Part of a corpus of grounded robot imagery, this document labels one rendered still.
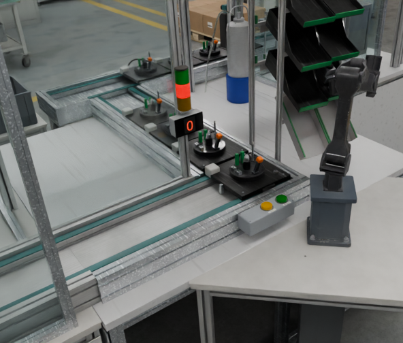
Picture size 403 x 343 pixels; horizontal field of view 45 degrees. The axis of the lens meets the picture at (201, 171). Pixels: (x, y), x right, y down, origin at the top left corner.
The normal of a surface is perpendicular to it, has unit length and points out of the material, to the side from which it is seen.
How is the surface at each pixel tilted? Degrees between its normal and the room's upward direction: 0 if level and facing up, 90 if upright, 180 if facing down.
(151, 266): 90
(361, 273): 0
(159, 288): 0
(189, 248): 90
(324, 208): 90
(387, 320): 0
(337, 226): 90
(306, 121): 45
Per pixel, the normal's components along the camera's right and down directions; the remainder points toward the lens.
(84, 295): 0.57, 0.40
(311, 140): 0.26, -0.29
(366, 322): -0.06, -0.85
